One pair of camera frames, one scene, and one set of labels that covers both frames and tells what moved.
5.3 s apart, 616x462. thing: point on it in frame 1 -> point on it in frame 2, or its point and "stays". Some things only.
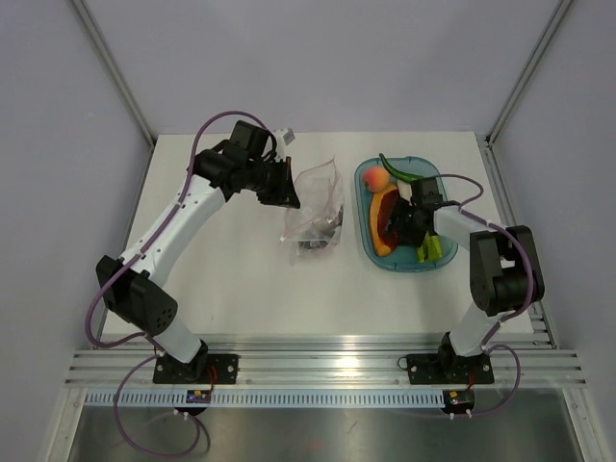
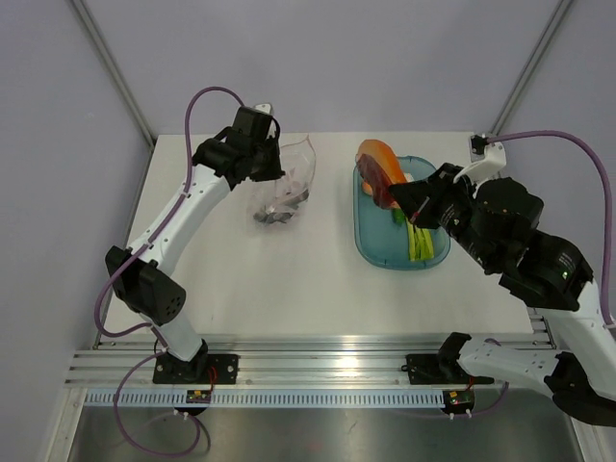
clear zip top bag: (313, 230) -> (291, 190)
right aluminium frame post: (560, 10) stays
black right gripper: (409, 238) -> (422, 198)
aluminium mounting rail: (320, 362) stays
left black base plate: (202, 369) stays
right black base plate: (448, 369) stays
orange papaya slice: (384, 210) -> (385, 157)
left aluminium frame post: (110, 57) stays
